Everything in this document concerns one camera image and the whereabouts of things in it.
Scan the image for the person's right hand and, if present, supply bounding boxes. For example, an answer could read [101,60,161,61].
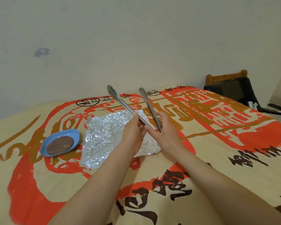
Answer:
[144,112,184,158]

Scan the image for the person's left hand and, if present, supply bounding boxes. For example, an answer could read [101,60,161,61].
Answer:
[120,112,147,157]

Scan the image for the metal kitchen tongs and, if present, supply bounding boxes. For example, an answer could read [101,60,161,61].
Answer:
[107,85,163,133]

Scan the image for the person's left forearm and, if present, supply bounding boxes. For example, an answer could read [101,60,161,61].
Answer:
[48,144,141,225]

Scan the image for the person's right forearm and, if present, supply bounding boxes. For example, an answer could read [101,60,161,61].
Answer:
[170,147,281,225]

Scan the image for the crumpled aluminium foil sheet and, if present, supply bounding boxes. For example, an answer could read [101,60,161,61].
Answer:
[80,110,161,170]

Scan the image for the printed beige and red tablecloth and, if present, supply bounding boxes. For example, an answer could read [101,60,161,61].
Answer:
[0,85,281,225]

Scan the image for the blue plastic dish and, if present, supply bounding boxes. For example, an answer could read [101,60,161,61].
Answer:
[39,129,80,158]

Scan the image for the round brown meat patty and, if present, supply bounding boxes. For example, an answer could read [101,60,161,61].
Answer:
[47,136,74,155]

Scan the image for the wooden chair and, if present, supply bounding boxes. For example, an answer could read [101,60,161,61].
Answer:
[206,70,248,86]

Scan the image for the black floor mop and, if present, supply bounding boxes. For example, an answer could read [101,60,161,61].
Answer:
[268,95,281,113]

